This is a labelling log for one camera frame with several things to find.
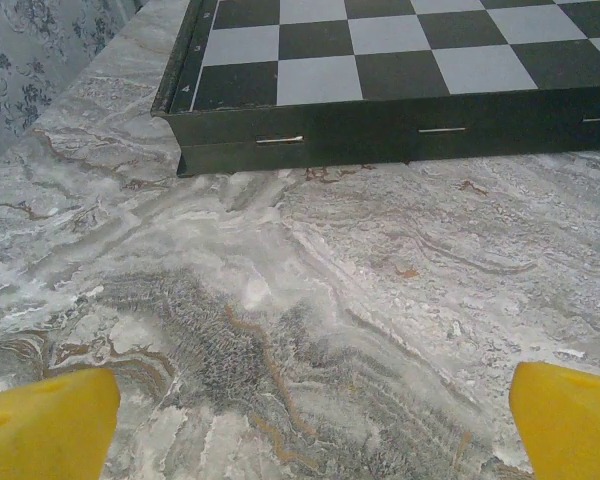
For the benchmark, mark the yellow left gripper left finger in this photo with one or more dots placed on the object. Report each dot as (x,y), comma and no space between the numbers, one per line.
(45,430)

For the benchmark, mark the black and white chessboard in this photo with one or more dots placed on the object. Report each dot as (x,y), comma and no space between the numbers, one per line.
(380,50)

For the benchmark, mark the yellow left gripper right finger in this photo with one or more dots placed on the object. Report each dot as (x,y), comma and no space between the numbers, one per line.
(575,430)

